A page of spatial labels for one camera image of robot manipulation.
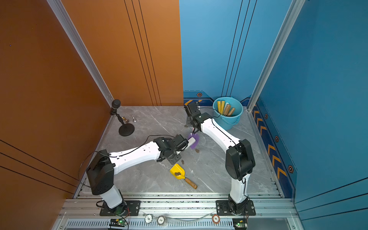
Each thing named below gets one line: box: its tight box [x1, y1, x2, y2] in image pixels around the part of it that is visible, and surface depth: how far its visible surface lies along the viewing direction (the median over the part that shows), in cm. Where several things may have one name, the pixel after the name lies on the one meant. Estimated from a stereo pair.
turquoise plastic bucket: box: [212, 96, 244, 131], surface depth 105 cm
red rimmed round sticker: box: [211, 214, 221, 225], surface depth 72 cm
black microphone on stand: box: [110, 99, 135, 137], surface depth 104 cm
